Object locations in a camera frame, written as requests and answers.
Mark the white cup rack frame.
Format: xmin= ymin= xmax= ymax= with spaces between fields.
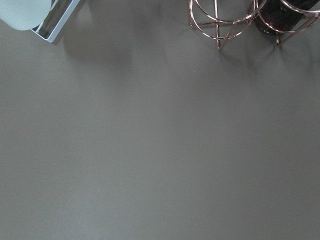
xmin=31 ymin=0 xmax=80 ymax=43

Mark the white cup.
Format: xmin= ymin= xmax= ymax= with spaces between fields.
xmin=0 ymin=0 xmax=55 ymax=31

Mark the tea bottle lower rack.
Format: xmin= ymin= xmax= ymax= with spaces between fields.
xmin=255 ymin=0 xmax=304 ymax=35

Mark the copper wire bottle rack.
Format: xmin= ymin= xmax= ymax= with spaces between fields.
xmin=188 ymin=0 xmax=320 ymax=51

